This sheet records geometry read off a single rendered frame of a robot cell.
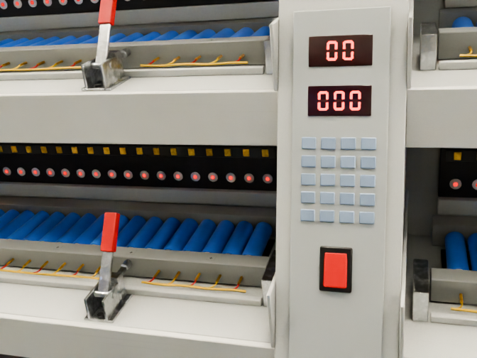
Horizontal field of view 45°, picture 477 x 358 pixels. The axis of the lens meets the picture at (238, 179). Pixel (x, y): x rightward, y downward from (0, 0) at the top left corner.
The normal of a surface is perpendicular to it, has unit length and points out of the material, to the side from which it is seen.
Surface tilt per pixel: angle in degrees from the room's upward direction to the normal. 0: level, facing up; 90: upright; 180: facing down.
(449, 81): 21
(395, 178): 90
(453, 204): 111
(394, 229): 90
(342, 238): 90
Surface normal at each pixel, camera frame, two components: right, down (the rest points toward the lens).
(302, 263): -0.29, 0.07
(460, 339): -0.09, -0.91
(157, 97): -0.27, 0.42
